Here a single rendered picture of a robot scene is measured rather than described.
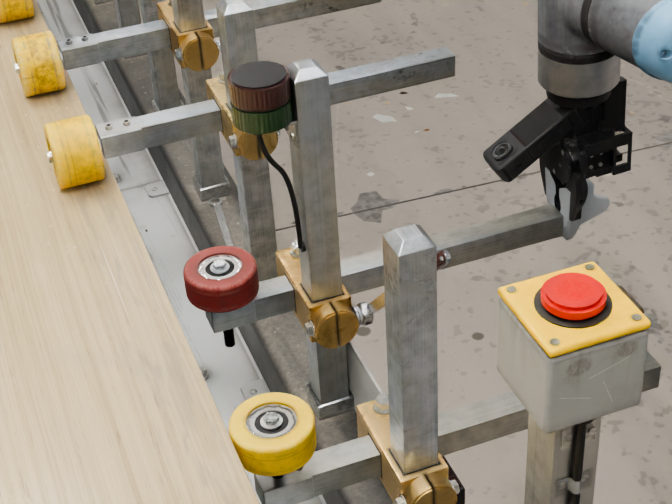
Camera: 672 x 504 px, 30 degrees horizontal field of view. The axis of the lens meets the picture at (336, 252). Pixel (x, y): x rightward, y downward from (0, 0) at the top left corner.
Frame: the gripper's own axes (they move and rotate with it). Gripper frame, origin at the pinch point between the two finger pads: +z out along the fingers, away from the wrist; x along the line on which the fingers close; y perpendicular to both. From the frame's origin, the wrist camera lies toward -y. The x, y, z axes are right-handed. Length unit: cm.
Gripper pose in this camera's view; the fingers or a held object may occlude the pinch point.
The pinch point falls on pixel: (560, 231)
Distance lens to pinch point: 153.6
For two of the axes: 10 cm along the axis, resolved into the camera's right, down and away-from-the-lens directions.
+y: 9.3, -2.8, 2.2
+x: -3.4, -5.4, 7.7
